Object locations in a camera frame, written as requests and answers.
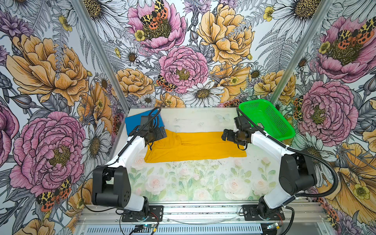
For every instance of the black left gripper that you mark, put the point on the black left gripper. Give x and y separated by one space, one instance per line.
159 136

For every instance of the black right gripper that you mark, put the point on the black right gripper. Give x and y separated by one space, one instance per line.
229 137

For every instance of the yellow t shirt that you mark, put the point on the yellow t shirt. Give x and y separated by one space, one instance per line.
192 147

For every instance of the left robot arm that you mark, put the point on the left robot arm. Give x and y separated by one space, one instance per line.
111 183

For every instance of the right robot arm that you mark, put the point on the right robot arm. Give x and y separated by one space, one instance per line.
296 172

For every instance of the folded blue t shirt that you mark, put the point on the folded blue t shirt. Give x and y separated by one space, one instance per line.
132 121

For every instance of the green plastic basket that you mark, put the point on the green plastic basket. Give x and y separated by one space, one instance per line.
264 114

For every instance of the green circuit board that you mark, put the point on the green circuit board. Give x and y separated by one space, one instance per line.
145 227

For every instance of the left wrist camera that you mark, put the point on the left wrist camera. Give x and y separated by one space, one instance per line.
146 122

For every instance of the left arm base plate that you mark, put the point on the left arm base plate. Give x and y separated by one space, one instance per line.
152 213

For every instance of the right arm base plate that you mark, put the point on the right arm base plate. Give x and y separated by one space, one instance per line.
261 213

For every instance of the aluminium front frame rail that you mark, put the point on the aluminium front frame rail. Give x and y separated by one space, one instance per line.
202 212

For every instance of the aluminium right corner post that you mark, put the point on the aluminium right corner post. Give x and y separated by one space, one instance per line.
315 24

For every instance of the aluminium corner post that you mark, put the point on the aluminium corner post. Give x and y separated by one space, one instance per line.
315 24
90 32

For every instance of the aluminium left corner post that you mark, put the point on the aluminium left corner post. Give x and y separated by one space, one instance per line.
90 32

